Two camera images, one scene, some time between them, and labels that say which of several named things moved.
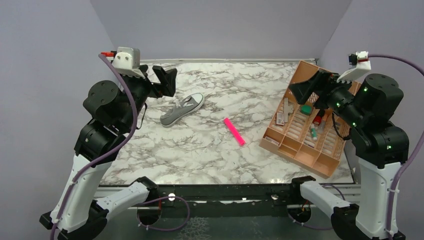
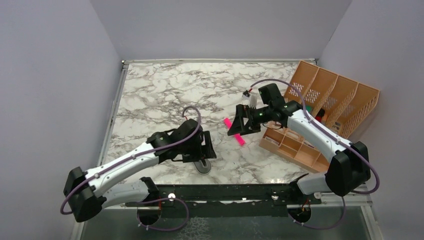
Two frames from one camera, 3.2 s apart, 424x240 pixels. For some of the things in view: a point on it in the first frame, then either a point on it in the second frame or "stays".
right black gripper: x=325 y=82 -> x=238 y=126
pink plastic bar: x=235 y=132 stays
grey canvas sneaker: x=183 y=107 -> x=199 y=167
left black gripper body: x=139 y=89 -> x=195 y=151
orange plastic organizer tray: x=312 y=138 stays
